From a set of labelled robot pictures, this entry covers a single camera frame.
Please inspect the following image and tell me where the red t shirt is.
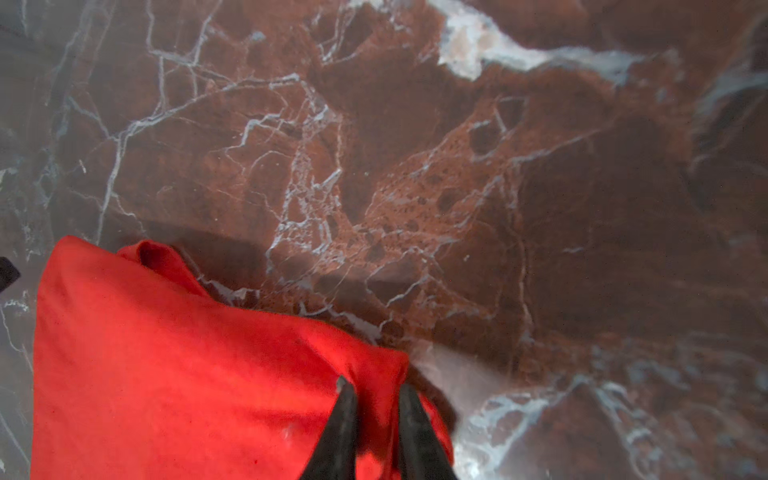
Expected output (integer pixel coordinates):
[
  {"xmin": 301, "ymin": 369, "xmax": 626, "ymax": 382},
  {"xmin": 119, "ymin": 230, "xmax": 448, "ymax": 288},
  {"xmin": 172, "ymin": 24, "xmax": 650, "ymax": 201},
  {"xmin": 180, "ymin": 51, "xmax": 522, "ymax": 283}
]
[{"xmin": 30, "ymin": 236, "xmax": 453, "ymax": 479}]

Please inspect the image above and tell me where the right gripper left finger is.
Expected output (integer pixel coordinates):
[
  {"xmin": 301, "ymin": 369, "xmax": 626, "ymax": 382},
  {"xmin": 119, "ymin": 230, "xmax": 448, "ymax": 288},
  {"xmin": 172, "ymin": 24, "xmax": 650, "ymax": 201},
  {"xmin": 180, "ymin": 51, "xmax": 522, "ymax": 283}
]
[{"xmin": 299, "ymin": 376, "xmax": 358, "ymax": 480}]

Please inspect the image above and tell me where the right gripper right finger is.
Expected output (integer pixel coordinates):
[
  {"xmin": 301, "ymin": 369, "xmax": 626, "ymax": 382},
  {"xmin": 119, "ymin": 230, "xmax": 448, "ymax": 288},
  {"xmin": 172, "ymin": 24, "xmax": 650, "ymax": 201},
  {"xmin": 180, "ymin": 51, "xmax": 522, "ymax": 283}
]
[{"xmin": 398, "ymin": 384, "xmax": 457, "ymax": 480}]

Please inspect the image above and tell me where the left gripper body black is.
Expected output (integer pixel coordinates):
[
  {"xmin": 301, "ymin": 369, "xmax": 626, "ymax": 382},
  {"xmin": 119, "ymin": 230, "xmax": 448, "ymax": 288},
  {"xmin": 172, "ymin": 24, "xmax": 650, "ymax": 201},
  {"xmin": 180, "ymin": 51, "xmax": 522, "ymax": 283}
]
[{"xmin": 0, "ymin": 257, "xmax": 21, "ymax": 292}]

